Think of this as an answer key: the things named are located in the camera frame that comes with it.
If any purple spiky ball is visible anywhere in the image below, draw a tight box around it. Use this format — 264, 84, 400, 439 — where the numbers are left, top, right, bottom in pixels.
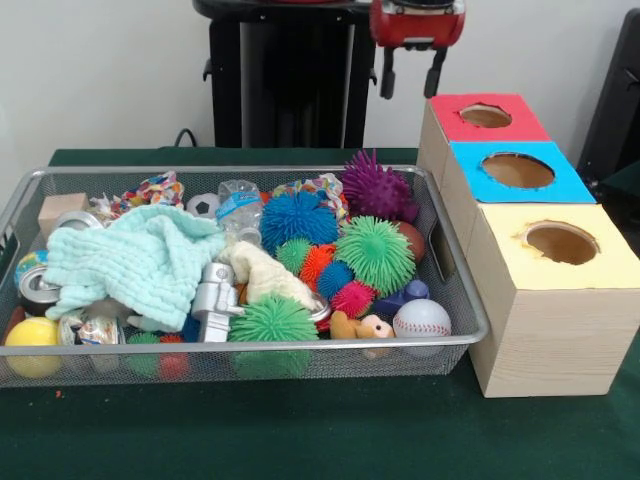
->
340, 148, 420, 224

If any black chair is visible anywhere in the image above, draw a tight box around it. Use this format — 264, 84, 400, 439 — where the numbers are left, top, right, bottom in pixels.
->
574, 7, 640, 211

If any white baseball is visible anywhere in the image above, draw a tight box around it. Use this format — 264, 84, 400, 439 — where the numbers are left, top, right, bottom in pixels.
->
392, 298, 453, 357

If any silver toy robot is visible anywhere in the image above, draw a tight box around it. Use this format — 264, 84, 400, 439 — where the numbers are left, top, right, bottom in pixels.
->
191, 262, 246, 344

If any mint green cloth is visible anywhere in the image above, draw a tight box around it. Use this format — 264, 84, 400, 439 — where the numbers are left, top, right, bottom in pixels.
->
43, 204, 227, 334

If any silver mesh bin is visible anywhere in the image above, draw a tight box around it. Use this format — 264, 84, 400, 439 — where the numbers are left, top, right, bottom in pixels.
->
0, 164, 490, 389

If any yellow ball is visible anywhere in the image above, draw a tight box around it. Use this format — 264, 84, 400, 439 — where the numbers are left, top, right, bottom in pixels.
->
3, 316, 62, 379

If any black cable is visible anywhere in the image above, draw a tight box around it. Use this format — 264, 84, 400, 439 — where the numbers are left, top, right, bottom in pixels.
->
173, 128, 211, 149

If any wooden box with three holes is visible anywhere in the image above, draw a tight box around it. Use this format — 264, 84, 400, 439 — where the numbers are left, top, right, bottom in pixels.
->
417, 92, 640, 400

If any dark green tablecloth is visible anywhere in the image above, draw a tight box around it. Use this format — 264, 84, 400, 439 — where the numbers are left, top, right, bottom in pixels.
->
0, 147, 640, 480

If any cream cloth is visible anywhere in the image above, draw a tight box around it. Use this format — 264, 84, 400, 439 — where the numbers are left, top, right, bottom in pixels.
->
217, 240, 326, 309

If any blue spiky ball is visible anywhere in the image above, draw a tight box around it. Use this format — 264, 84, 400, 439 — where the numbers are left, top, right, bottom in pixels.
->
259, 189, 339, 256

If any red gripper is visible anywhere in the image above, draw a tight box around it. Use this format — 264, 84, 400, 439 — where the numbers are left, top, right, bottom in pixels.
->
369, 0, 466, 100

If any small soccer ball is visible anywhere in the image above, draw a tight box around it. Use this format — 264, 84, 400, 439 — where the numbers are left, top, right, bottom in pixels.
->
185, 193, 221, 219

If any large green spiky ball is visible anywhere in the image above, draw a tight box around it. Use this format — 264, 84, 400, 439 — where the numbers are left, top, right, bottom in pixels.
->
333, 215, 417, 294

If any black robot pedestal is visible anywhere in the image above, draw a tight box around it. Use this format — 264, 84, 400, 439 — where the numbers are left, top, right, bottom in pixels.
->
192, 0, 379, 149

